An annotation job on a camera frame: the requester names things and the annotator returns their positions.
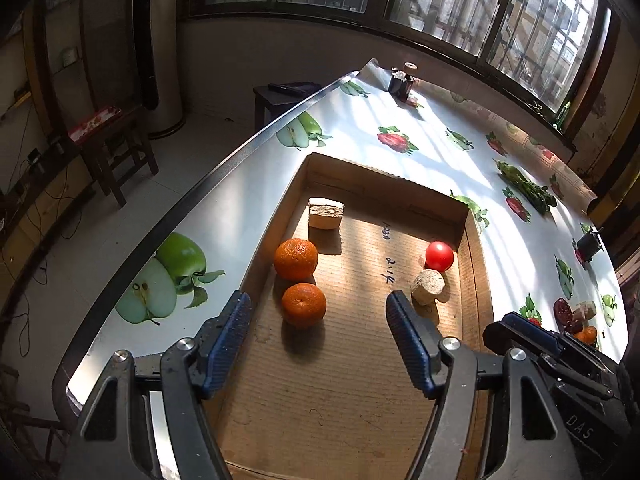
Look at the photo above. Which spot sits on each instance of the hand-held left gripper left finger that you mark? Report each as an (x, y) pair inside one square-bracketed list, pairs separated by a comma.
[(227, 340)]

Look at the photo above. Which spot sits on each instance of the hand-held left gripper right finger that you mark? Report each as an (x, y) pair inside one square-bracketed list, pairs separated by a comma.
[(407, 340)]

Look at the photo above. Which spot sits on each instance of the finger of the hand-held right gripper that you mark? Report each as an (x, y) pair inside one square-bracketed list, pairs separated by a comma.
[(532, 329)]

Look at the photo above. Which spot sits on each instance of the large dark red date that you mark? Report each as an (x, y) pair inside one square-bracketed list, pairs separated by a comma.
[(562, 310)]

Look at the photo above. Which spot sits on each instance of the orange mandarin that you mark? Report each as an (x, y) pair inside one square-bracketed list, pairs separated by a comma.
[(295, 259), (303, 305), (586, 335)]

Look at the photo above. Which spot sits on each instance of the shallow cardboard box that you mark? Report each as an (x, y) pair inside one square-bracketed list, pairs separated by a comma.
[(345, 270)]

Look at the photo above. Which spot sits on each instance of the red tomato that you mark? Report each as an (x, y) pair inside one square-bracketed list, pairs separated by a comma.
[(439, 256)]

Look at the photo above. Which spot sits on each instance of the small black box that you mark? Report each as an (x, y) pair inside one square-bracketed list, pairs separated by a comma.
[(589, 245)]

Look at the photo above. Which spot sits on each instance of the fruit print tablecloth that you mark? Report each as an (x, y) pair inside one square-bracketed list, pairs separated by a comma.
[(240, 200)]

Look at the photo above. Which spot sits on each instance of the green leafy vegetable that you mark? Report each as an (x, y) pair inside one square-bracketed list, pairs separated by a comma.
[(525, 185)]

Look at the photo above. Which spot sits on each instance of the green bottle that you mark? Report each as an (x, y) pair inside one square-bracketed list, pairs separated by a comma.
[(562, 115)]

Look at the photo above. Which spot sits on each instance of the wooden stool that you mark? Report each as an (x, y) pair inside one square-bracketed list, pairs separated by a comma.
[(117, 152)]

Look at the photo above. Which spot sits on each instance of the wooden chair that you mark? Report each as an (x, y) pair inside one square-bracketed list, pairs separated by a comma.
[(20, 410)]

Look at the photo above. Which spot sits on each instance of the small dark side table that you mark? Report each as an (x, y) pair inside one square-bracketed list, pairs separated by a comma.
[(280, 105)]

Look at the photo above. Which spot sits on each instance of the low wooden cabinet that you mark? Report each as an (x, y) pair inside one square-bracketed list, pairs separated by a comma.
[(35, 195)]

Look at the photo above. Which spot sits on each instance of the red tray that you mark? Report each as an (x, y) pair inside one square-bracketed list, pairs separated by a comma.
[(97, 122)]

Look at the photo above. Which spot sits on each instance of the black cup with items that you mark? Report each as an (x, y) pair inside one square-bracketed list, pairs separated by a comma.
[(400, 82)]

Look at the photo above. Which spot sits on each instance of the black remote control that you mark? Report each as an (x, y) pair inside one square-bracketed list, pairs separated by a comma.
[(292, 87)]

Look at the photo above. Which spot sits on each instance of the tower air conditioner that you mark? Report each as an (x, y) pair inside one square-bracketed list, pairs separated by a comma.
[(165, 60)]

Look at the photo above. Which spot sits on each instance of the green box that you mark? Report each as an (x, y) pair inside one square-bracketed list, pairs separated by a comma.
[(70, 56)]

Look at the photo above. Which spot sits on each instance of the wooden wall shelf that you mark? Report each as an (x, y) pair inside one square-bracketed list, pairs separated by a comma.
[(39, 85)]

